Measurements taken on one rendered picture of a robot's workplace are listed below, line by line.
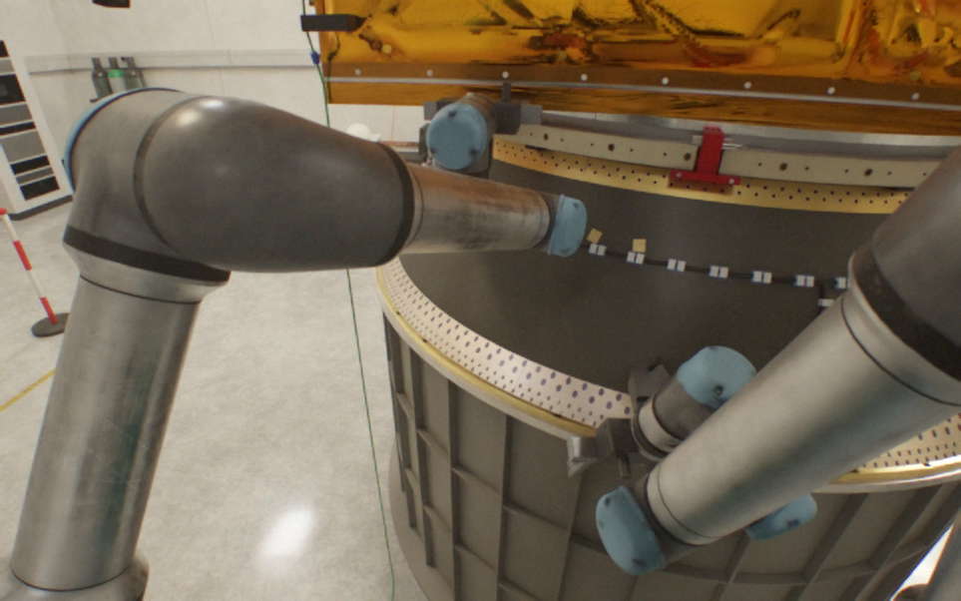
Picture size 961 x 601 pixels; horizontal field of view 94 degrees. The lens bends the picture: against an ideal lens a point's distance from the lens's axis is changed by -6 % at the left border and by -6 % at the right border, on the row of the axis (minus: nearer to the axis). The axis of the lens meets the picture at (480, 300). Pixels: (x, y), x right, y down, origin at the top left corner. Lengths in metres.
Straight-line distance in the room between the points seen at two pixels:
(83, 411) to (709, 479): 0.45
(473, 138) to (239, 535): 2.14
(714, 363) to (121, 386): 0.54
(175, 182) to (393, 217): 0.13
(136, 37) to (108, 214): 8.23
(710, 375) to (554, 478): 0.75
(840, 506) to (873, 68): 0.88
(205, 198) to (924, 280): 0.35
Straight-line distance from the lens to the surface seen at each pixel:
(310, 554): 2.33
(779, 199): 1.10
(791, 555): 1.42
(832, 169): 1.09
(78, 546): 0.49
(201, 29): 7.98
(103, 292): 0.42
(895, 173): 1.16
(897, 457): 1.26
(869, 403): 0.30
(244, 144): 0.31
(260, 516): 2.51
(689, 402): 0.57
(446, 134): 0.63
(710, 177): 1.01
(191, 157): 0.32
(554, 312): 1.08
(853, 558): 1.56
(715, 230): 1.06
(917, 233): 0.26
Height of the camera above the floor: 1.89
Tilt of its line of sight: 30 degrees down
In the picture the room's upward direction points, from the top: 1 degrees clockwise
